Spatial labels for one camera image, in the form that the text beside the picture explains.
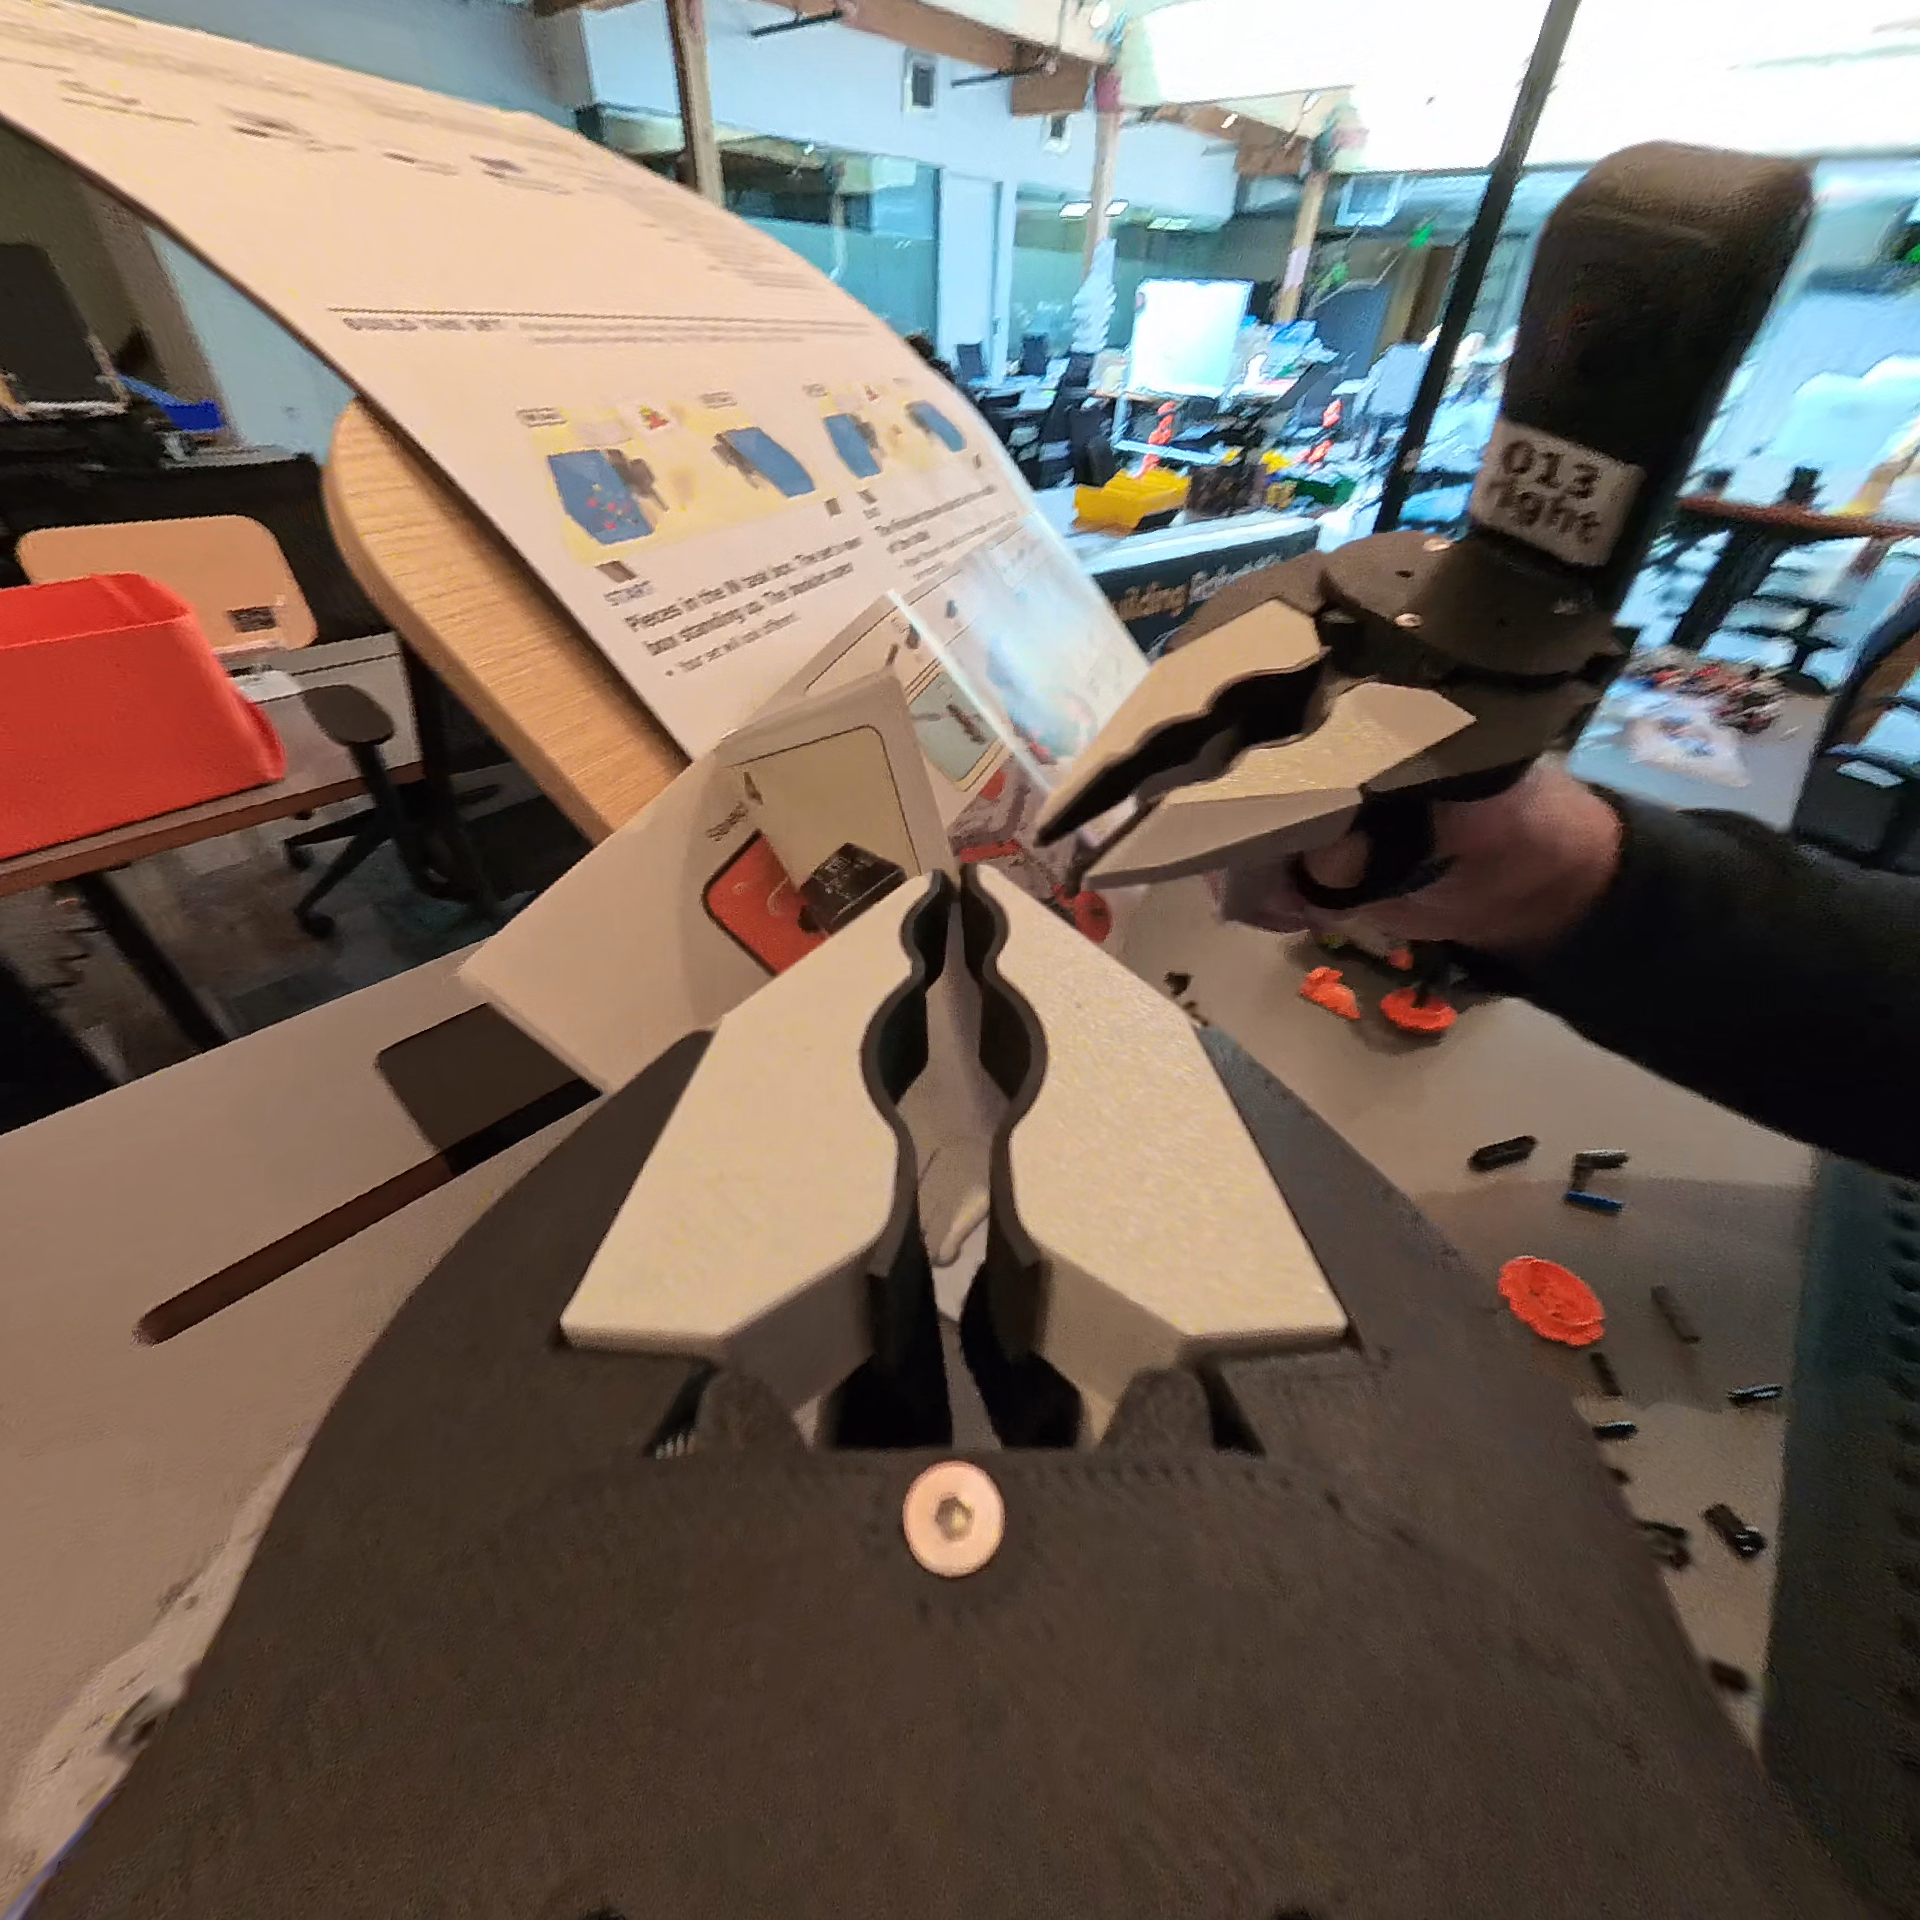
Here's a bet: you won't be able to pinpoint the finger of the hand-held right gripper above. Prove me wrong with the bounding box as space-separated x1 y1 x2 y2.
1031 600 1338 848
1077 682 1481 895

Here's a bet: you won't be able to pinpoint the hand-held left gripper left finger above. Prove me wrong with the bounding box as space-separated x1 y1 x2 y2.
561 872 963 1450

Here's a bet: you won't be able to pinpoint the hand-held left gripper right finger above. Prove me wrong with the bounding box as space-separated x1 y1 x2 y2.
960 866 1348 1450

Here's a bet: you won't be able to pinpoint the white instruction booklet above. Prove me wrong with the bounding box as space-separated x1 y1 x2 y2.
457 593 1146 1098

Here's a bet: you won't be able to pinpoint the person's right forearm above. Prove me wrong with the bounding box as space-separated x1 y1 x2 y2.
1476 791 1920 1187

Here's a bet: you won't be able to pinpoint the person's right hand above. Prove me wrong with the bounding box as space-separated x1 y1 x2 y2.
1236 761 1631 963

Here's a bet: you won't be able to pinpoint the yellow plastic bin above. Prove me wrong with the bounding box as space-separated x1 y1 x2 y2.
1072 468 1193 538

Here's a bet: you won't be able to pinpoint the whiteboard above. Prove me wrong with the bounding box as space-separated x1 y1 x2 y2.
1125 277 1258 400

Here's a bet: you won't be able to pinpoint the scattered small building pieces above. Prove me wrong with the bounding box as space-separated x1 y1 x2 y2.
1464 1132 1787 1568

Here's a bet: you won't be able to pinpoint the black office chair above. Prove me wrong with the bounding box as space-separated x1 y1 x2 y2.
282 682 506 943

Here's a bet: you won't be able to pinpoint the red plastic bin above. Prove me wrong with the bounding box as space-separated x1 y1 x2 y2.
0 575 289 865

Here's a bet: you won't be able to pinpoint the large printed instruction sheet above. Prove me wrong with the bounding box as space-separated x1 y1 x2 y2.
0 0 1153 770

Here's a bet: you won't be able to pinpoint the tan wooden board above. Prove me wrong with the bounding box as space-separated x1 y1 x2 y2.
18 516 317 657

